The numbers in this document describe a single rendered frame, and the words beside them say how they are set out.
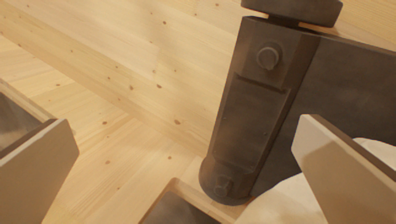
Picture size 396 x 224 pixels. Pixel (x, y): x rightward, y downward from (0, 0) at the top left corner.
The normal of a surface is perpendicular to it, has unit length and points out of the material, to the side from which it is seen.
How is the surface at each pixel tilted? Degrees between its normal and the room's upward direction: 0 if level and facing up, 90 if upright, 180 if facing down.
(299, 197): 90
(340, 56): 0
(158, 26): 0
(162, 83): 0
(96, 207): 90
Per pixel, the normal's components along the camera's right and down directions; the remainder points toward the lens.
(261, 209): 0.38, -0.91
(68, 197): 0.32, -0.77
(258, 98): -0.40, 0.41
